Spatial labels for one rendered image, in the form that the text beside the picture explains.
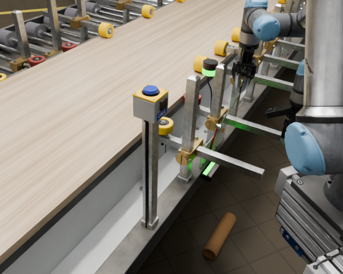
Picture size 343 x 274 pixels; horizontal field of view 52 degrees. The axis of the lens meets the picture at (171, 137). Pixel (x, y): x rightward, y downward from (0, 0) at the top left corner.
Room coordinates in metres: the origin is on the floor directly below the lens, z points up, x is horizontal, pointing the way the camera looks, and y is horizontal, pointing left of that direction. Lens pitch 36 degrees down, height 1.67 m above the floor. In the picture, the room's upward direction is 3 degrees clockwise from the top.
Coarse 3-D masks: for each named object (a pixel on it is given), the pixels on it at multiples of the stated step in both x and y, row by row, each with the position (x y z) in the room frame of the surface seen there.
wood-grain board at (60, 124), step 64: (192, 0) 2.88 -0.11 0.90; (64, 64) 1.60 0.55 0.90; (128, 64) 1.64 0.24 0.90; (192, 64) 1.68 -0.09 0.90; (0, 128) 1.04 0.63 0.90; (64, 128) 1.06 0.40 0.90; (128, 128) 1.08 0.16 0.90; (0, 192) 0.72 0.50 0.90; (64, 192) 0.73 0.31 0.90; (0, 256) 0.51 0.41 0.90
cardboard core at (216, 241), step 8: (224, 216) 1.40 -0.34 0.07; (232, 216) 1.40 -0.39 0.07; (224, 224) 1.33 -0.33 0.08; (232, 224) 1.35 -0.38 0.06; (216, 232) 1.27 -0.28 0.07; (224, 232) 1.28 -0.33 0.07; (216, 240) 1.22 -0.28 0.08; (224, 240) 1.24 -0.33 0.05; (208, 248) 1.16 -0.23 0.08; (216, 248) 1.17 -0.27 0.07; (208, 256) 1.16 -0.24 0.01; (216, 256) 1.14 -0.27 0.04
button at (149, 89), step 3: (144, 87) 0.80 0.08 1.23; (147, 87) 0.80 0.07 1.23; (150, 87) 0.80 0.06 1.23; (153, 87) 0.81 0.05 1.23; (156, 87) 0.81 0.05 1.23; (144, 90) 0.79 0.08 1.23; (147, 90) 0.79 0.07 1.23; (150, 90) 0.79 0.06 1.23; (153, 90) 0.79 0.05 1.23; (156, 90) 0.79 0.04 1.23; (147, 93) 0.78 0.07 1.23; (150, 93) 0.78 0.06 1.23; (153, 93) 0.78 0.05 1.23; (156, 93) 0.79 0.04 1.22
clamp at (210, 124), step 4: (224, 108) 1.31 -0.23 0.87; (220, 112) 1.28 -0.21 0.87; (224, 112) 1.28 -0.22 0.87; (208, 116) 1.24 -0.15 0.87; (220, 116) 1.24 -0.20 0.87; (208, 120) 1.22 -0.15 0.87; (212, 120) 1.21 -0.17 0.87; (216, 120) 1.22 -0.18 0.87; (220, 120) 1.25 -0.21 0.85; (208, 124) 1.21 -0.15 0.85; (212, 124) 1.20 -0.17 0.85; (208, 128) 1.21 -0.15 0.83; (212, 128) 1.20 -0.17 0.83
